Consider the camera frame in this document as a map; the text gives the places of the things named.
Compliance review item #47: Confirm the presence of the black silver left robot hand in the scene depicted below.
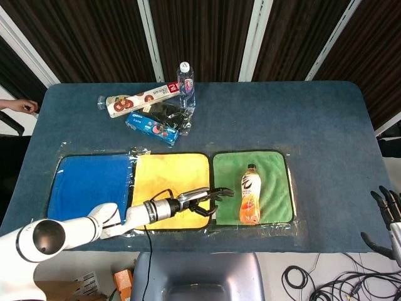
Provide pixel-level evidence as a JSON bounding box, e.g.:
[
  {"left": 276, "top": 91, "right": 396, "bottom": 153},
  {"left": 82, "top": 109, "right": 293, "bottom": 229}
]
[{"left": 178, "top": 187, "right": 235, "bottom": 217}]

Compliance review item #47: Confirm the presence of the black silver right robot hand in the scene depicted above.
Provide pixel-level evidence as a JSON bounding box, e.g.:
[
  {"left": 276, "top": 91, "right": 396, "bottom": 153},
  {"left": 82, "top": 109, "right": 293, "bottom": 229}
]
[{"left": 360, "top": 185, "right": 401, "bottom": 261}]

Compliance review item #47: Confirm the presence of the orange drink bottle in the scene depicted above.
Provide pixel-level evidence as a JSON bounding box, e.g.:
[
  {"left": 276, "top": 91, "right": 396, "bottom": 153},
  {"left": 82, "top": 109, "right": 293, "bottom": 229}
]
[{"left": 239, "top": 163, "right": 261, "bottom": 225}]

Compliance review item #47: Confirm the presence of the clear water bottle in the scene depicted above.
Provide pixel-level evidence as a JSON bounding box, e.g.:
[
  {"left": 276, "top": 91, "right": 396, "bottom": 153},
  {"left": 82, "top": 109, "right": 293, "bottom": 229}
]
[{"left": 175, "top": 61, "right": 197, "bottom": 109}]

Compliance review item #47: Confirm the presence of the yellow cloth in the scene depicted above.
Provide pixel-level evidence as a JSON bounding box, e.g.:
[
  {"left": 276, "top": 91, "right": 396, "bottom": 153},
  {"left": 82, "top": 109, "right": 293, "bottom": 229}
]
[{"left": 129, "top": 152, "right": 210, "bottom": 230}]

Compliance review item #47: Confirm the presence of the green cloth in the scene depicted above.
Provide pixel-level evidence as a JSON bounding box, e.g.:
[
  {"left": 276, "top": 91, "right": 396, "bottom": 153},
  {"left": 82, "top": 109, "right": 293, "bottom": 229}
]
[{"left": 212, "top": 150, "right": 297, "bottom": 226}]

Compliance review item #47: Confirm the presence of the clear plastic film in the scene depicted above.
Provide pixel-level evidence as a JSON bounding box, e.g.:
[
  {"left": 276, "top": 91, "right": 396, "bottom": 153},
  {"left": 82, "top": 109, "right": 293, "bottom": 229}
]
[{"left": 46, "top": 140, "right": 310, "bottom": 248}]

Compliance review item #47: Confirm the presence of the grey robot torso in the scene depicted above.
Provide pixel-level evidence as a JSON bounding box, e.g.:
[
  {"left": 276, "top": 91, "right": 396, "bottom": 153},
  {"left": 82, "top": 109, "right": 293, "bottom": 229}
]
[{"left": 130, "top": 252, "right": 266, "bottom": 301}]

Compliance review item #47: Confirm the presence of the blue Oreo box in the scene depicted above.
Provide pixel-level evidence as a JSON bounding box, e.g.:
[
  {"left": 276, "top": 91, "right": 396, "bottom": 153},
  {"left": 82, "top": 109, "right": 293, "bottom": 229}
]
[{"left": 125, "top": 112, "right": 180, "bottom": 147}]

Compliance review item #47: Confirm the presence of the black plastic wrapper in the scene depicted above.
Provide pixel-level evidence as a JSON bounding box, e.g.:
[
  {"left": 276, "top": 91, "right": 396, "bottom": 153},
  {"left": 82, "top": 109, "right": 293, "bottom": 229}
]
[{"left": 142, "top": 102, "right": 192, "bottom": 136}]

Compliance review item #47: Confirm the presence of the blue cloth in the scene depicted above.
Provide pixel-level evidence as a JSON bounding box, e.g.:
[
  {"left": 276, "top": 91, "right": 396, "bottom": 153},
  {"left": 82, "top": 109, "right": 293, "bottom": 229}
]
[{"left": 46, "top": 154, "right": 136, "bottom": 225}]

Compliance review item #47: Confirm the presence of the orange block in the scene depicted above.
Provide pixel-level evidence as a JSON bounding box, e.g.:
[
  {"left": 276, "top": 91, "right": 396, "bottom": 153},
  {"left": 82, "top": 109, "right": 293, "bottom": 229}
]
[{"left": 113, "top": 268, "right": 134, "bottom": 298}]

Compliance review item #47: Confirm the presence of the long white cookie box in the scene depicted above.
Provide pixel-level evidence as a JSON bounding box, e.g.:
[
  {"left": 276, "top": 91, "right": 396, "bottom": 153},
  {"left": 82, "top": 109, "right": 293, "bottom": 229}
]
[{"left": 106, "top": 80, "right": 180, "bottom": 119}]

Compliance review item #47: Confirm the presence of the brown cardboard box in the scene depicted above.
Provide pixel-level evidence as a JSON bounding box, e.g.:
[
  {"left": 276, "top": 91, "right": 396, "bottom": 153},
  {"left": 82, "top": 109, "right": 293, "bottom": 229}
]
[{"left": 34, "top": 272, "right": 107, "bottom": 301}]

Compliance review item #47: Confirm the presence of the black chair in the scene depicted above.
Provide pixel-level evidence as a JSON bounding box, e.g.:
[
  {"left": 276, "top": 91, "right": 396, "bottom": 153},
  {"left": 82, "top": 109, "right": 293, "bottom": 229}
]
[{"left": 0, "top": 110, "right": 25, "bottom": 137}]

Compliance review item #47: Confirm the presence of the thin black cable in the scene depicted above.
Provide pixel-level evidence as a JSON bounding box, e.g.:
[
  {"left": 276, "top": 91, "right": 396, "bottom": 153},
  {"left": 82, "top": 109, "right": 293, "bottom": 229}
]
[{"left": 144, "top": 189, "right": 175, "bottom": 294}]

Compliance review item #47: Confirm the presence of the black cable bundle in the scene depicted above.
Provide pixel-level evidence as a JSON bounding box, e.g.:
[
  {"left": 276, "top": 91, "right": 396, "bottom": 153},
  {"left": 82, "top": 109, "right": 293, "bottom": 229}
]
[{"left": 281, "top": 252, "right": 401, "bottom": 301}]

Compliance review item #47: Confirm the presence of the white partition post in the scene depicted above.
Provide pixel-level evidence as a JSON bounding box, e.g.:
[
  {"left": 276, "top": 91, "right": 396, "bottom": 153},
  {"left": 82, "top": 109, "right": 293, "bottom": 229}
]
[
  {"left": 305, "top": 0, "right": 371, "bottom": 82},
  {"left": 239, "top": 0, "right": 274, "bottom": 82},
  {"left": 0, "top": 14, "right": 61, "bottom": 88},
  {"left": 137, "top": 0, "right": 165, "bottom": 83}
]

